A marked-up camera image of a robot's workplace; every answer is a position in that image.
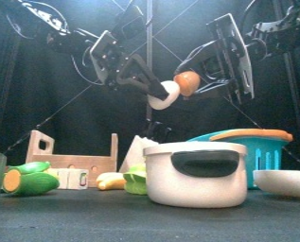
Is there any brown egg shell half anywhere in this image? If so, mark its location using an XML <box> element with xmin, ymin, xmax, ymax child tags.
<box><xmin>173</xmin><ymin>70</ymin><xmax>201</xmax><ymax>97</ymax></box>

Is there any orange and white toy food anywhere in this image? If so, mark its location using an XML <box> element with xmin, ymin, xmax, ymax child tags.
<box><xmin>148</xmin><ymin>80</ymin><xmax>181</xmax><ymax>111</ymax></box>

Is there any teal plastic basket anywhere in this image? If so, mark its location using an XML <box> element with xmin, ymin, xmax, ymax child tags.
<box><xmin>186</xmin><ymin>128</ymin><xmax>293</xmax><ymax>190</ymax></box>

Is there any black toy knife block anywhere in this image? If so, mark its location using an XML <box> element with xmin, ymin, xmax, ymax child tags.
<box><xmin>143</xmin><ymin>120</ymin><xmax>173</xmax><ymax>145</ymax></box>

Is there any white toy wedge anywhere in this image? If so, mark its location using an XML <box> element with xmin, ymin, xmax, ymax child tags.
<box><xmin>118</xmin><ymin>134</ymin><xmax>160</xmax><ymax>174</ymax></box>

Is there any white toy cooking pot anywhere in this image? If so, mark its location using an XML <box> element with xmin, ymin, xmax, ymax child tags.
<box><xmin>142</xmin><ymin>141</ymin><xmax>249</xmax><ymax>209</ymax></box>

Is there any wooden toy crate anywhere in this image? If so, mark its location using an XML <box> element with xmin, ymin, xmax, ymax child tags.
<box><xmin>24</xmin><ymin>130</ymin><xmax>119</xmax><ymax>182</ymax></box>

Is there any green toy lettuce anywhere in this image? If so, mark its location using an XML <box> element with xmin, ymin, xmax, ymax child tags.
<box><xmin>122</xmin><ymin>163</ymin><xmax>150</xmax><ymax>196</ymax></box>

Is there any yellow toy banana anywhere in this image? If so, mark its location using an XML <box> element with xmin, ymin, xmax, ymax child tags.
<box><xmin>95</xmin><ymin>171</ymin><xmax>127</xmax><ymax>191</ymax></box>

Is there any white bowl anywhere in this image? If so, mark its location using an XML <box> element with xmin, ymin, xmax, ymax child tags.
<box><xmin>252</xmin><ymin>169</ymin><xmax>300</xmax><ymax>199</ymax></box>

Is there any white toy milk carton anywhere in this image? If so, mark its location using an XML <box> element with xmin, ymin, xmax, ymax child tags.
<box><xmin>46</xmin><ymin>167</ymin><xmax>90</xmax><ymax>191</ymax></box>

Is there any green toy cucumber piece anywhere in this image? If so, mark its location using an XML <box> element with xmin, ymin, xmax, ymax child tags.
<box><xmin>6</xmin><ymin>161</ymin><xmax>53</xmax><ymax>175</ymax></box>

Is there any green toy cucumber half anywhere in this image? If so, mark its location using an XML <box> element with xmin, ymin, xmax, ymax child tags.
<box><xmin>2</xmin><ymin>168</ymin><xmax>61</xmax><ymax>197</ymax></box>

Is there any metal frame pole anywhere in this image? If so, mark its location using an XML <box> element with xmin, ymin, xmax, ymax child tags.
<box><xmin>145</xmin><ymin>0</ymin><xmax>154</xmax><ymax>122</ymax></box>

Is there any orange basket handle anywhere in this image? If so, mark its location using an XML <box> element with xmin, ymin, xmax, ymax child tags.
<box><xmin>209</xmin><ymin>128</ymin><xmax>293</xmax><ymax>143</ymax></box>

